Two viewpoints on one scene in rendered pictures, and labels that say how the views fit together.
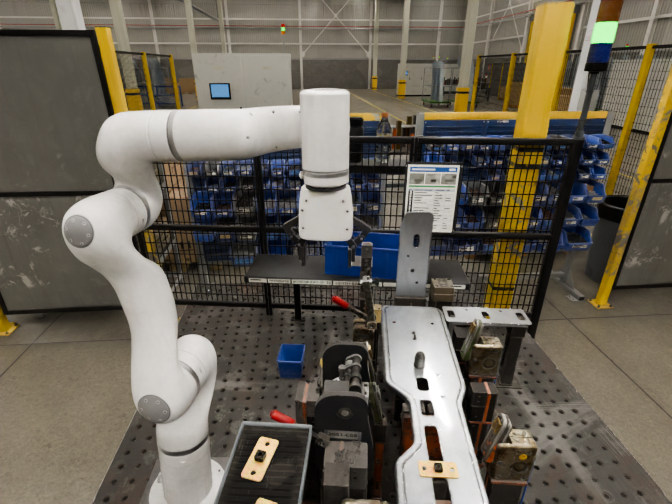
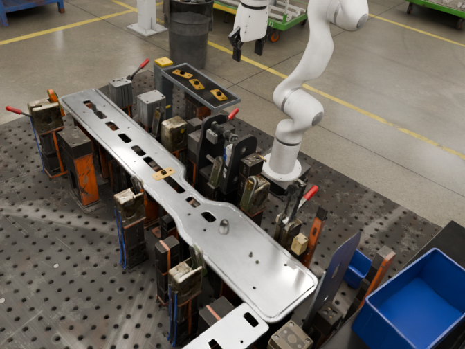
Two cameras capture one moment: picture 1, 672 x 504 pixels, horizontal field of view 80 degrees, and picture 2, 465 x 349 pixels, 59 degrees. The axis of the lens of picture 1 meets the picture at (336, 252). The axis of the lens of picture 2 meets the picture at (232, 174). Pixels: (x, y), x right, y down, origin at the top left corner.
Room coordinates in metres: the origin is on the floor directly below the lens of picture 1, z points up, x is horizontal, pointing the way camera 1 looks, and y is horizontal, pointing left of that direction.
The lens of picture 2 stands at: (1.51, -0.91, 1.98)
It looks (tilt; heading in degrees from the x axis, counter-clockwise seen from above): 40 degrees down; 130
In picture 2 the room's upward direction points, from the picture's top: 7 degrees clockwise
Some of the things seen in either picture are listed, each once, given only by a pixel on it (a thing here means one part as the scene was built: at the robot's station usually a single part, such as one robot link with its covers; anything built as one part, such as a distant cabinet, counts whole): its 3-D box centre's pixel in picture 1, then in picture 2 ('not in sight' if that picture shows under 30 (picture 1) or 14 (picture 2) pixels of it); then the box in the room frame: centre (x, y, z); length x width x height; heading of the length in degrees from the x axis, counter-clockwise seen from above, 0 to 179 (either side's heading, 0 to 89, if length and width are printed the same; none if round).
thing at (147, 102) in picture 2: not in sight; (153, 137); (0.28, -0.03, 0.90); 0.13 x 0.10 x 0.41; 86
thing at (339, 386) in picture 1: (345, 443); (223, 179); (0.71, -0.02, 0.94); 0.18 x 0.13 x 0.49; 176
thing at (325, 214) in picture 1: (326, 208); (252, 19); (0.72, 0.02, 1.55); 0.10 x 0.07 x 0.11; 85
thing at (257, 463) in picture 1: (260, 456); (219, 93); (0.50, 0.13, 1.17); 0.08 x 0.04 x 0.01; 165
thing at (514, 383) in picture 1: (510, 351); not in sight; (1.19, -0.64, 0.84); 0.11 x 0.06 x 0.29; 86
